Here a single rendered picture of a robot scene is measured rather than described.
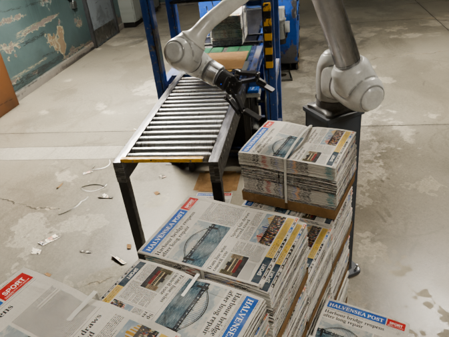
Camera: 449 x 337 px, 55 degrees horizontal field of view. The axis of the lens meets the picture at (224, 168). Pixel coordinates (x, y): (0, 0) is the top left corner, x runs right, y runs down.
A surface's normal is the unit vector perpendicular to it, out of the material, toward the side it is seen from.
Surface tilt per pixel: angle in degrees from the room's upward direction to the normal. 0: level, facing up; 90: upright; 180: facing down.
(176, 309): 0
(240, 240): 0
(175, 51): 70
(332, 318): 2
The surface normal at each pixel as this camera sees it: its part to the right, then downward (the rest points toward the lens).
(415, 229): -0.10, -0.86
